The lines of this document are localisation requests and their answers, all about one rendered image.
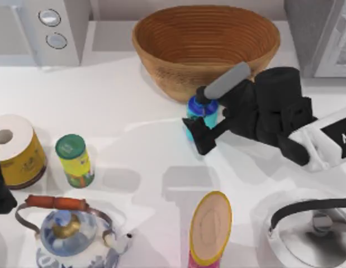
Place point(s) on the pale microwave oven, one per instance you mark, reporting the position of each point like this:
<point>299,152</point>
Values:
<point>19,33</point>

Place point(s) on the blue and white teapot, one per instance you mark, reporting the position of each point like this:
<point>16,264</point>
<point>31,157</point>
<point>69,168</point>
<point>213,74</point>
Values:
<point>66,240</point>

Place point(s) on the blue bottle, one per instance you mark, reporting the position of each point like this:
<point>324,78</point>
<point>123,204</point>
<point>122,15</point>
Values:
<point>208,111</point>

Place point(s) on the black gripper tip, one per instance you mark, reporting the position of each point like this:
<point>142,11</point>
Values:
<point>0,190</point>

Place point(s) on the brown woven basket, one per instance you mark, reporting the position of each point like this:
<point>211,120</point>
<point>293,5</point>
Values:
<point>189,36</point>

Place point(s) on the yellow wrapped paper roll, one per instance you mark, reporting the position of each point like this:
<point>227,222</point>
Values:
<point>20,156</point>

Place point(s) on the green and yellow can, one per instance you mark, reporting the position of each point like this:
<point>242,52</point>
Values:
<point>75,160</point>

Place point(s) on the round microwave knob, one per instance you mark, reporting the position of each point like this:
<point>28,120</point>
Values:
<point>49,17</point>
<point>56,40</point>

